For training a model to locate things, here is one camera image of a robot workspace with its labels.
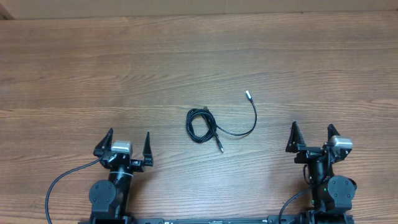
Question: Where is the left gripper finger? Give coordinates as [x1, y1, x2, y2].
[142, 132, 154, 167]
[93, 128, 113, 157]

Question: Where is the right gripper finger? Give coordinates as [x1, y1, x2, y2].
[285, 121, 306, 153]
[327, 124, 340, 142]

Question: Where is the black USB cable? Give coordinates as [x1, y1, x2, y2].
[185, 90, 258, 154]

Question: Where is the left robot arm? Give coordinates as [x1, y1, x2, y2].
[89, 128, 154, 223]

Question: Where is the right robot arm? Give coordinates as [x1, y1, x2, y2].
[277, 121, 357, 223]

